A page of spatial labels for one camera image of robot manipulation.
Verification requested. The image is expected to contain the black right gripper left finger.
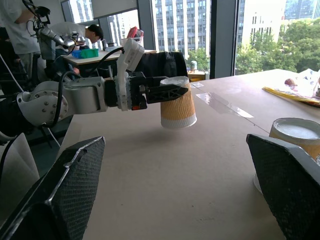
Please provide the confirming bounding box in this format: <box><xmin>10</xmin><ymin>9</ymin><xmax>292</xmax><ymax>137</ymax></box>
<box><xmin>0</xmin><ymin>136</ymin><xmax>106</xmax><ymax>240</ymax></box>

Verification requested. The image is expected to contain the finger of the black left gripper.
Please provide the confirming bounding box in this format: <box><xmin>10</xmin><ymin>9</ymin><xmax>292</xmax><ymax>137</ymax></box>
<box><xmin>145</xmin><ymin>83</ymin><xmax>189</xmax><ymax>105</ymax></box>
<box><xmin>145</xmin><ymin>75</ymin><xmax>169</xmax><ymax>86</ymax></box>

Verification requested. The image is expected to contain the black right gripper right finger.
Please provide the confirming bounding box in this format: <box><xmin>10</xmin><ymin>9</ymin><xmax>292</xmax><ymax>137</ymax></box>
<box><xmin>246</xmin><ymin>133</ymin><xmax>320</xmax><ymax>240</ymax></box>

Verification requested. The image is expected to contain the orange ribbed paper cup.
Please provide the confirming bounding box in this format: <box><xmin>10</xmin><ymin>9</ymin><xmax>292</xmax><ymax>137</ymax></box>
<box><xmin>252</xmin><ymin>117</ymin><xmax>320</xmax><ymax>195</ymax></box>
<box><xmin>159</xmin><ymin>75</ymin><xmax>198</xmax><ymax>130</ymax></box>

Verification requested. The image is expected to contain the black cloth over chair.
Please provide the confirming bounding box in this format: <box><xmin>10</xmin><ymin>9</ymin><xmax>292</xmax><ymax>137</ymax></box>
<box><xmin>136</xmin><ymin>51</ymin><xmax>189</xmax><ymax>79</ymax></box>

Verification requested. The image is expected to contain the yellow box by window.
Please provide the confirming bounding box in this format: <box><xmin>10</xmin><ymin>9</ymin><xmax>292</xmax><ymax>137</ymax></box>
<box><xmin>187</xmin><ymin>70</ymin><xmax>210</xmax><ymax>83</ymax></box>

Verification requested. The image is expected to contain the background work table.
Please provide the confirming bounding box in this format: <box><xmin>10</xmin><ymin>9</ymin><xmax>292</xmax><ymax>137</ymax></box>
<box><xmin>62</xmin><ymin>49</ymin><xmax>158</xmax><ymax>76</ymax></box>

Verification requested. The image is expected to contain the white basket with red contents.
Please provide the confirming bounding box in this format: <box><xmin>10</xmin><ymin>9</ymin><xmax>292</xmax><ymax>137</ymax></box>
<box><xmin>120</xmin><ymin>25</ymin><xmax>145</xmax><ymax>49</ymax></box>

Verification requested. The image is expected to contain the pale grey robot torso panel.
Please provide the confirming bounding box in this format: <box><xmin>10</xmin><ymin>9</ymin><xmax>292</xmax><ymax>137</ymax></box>
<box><xmin>0</xmin><ymin>132</ymin><xmax>41</xmax><ymax>222</ymax></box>

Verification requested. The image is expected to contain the long clear tape strip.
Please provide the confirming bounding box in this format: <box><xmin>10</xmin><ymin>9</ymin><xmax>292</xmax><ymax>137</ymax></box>
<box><xmin>195</xmin><ymin>91</ymin><xmax>255</xmax><ymax>119</ymax></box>

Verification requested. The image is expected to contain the green plastic bin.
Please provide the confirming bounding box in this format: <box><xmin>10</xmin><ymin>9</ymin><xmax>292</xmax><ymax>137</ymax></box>
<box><xmin>80</xmin><ymin>48</ymin><xmax>100</xmax><ymax>59</ymax></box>

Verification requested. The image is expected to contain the seated person in white shirt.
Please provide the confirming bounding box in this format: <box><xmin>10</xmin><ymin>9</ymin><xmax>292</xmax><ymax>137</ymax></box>
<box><xmin>50</xmin><ymin>21</ymin><xmax>105</xmax><ymax>76</ymax></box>

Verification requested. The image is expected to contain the yellow flat snack packet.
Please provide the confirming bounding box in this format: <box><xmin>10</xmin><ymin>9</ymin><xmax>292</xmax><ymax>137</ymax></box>
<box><xmin>261</xmin><ymin>86</ymin><xmax>320</xmax><ymax>108</ymax></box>

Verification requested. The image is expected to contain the white plastic bag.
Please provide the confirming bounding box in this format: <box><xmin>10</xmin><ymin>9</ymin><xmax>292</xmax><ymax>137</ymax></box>
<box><xmin>284</xmin><ymin>68</ymin><xmax>320</xmax><ymax>99</ymax></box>

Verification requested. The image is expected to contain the standing person in white shirt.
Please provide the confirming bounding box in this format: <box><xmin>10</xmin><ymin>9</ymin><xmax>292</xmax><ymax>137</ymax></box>
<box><xmin>0</xmin><ymin>0</ymin><xmax>42</xmax><ymax>82</ymax></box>

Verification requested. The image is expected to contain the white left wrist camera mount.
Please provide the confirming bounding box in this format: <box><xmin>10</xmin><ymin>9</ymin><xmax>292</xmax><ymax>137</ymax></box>
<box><xmin>115</xmin><ymin>38</ymin><xmax>146</xmax><ymax>112</ymax></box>

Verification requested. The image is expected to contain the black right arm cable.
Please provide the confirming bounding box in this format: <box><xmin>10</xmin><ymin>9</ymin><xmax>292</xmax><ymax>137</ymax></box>
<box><xmin>0</xmin><ymin>131</ymin><xmax>25</xmax><ymax>181</ymax></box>

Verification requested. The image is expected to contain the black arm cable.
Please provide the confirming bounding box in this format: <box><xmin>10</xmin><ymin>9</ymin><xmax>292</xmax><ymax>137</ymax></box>
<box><xmin>0</xmin><ymin>131</ymin><xmax>25</xmax><ymax>181</ymax></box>
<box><xmin>41</xmin><ymin>46</ymin><xmax>125</xmax><ymax>129</ymax></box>

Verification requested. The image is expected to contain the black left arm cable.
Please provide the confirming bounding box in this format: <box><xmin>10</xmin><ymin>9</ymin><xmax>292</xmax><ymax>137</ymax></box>
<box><xmin>41</xmin><ymin>46</ymin><xmax>125</xmax><ymax>129</ymax></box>

